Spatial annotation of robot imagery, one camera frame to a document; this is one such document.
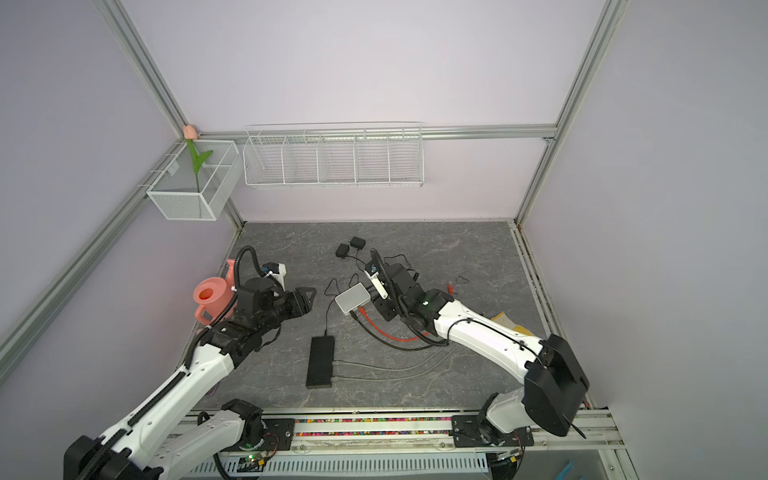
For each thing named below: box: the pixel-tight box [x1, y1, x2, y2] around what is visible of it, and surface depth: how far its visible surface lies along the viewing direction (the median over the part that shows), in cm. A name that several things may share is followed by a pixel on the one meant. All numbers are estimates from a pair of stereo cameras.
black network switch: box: [306, 336, 335, 389], surface depth 86 cm
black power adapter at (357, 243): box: [350, 236, 366, 251], surface depth 114 cm
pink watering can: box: [192, 259, 237, 325], surface depth 90 cm
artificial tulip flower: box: [183, 124, 214, 193], surface depth 92 cm
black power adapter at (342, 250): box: [335, 243, 350, 259], surface depth 114 cm
